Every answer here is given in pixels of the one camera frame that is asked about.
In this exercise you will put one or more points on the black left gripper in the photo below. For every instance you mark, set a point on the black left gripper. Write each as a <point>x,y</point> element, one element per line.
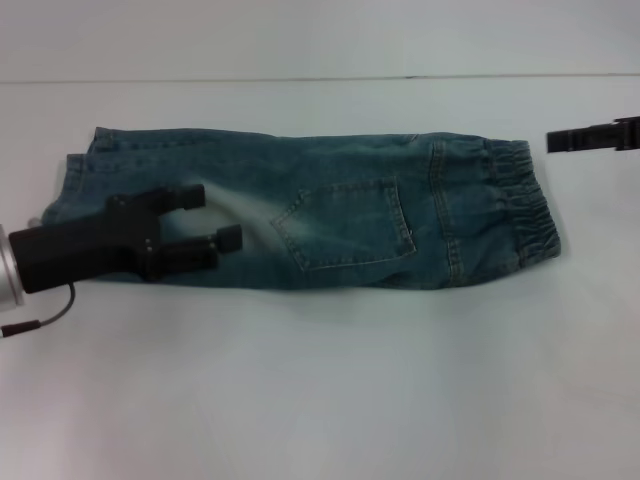
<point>90,250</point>

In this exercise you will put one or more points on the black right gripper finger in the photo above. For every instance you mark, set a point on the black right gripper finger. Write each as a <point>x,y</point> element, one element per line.
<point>580,141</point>

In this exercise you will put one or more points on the blue faded denim shorts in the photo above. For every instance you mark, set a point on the blue faded denim shorts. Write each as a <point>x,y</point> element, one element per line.
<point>350,225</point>

